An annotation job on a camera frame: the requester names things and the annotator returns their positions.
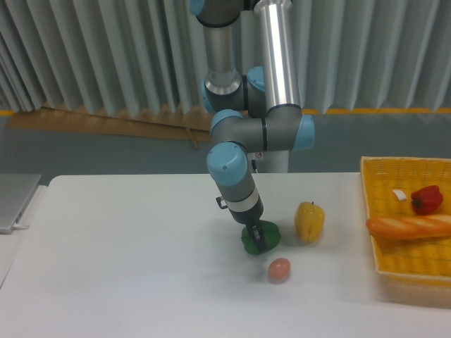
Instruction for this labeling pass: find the brown egg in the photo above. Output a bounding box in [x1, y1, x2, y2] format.
[268, 258, 291, 283]

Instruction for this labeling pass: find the baguette bread loaf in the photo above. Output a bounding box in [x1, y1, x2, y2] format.
[366, 214, 450, 239]

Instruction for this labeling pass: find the red bell pepper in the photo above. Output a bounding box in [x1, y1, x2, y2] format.
[411, 185, 444, 215]

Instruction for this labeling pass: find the yellow woven basket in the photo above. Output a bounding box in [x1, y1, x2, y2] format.
[360, 156, 450, 287]

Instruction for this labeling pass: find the silver laptop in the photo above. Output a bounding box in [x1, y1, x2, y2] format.
[1, 173, 41, 234]

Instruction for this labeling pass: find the green bell pepper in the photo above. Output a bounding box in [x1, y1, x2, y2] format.
[241, 220, 281, 256]

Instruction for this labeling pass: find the yellow bell pepper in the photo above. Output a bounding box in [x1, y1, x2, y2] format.
[295, 201, 325, 242]

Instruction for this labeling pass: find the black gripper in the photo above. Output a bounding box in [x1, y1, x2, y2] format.
[229, 200, 268, 252]

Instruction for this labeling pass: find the white paper tag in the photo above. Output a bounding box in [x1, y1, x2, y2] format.
[393, 189, 407, 201]

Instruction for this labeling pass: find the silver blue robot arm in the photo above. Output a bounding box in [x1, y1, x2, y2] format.
[190, 1, 315, 254]

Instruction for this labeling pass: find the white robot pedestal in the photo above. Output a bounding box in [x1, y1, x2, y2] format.
[247, 151, 290, 173]

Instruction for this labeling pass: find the brown cardboard sheet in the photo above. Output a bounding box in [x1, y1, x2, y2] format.
[7, 105, 213, 149]

